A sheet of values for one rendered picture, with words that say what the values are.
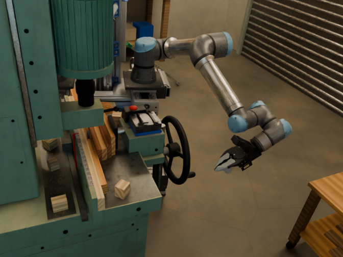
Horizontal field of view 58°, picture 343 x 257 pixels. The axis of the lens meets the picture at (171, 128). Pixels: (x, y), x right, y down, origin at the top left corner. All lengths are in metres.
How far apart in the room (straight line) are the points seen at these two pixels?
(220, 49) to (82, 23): 0.77
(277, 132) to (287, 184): 1.28
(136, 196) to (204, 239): 1.13
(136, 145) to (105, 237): 0.34
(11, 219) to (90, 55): 0.55
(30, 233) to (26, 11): 0.63
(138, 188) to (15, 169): 0.37
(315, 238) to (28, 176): 1.58
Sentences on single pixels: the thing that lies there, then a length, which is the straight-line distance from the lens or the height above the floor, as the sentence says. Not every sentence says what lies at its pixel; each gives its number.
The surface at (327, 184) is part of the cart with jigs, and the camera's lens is 1.87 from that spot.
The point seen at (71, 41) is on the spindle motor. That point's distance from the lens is 0.90.
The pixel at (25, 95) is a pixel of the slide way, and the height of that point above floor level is 1.16.
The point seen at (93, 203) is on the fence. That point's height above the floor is 0.94.
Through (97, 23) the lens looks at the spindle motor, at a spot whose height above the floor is 1.36.
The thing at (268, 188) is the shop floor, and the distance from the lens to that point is 2.50.
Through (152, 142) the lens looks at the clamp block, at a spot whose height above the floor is 0.93.
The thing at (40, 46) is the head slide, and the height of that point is 1.29.
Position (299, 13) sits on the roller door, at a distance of 4.23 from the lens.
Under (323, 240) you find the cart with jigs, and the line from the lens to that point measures 2.07.
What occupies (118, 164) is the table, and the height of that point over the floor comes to 0.90.
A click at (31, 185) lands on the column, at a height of 0.86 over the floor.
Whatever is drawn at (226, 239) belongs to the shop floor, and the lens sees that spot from 2.08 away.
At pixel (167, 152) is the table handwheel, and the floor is 0.82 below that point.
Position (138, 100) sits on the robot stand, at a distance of 1.70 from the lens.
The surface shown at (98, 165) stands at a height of 0.94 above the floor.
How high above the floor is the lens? 1.60
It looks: 34 degrees down
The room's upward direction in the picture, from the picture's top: 7 degrees clockwise
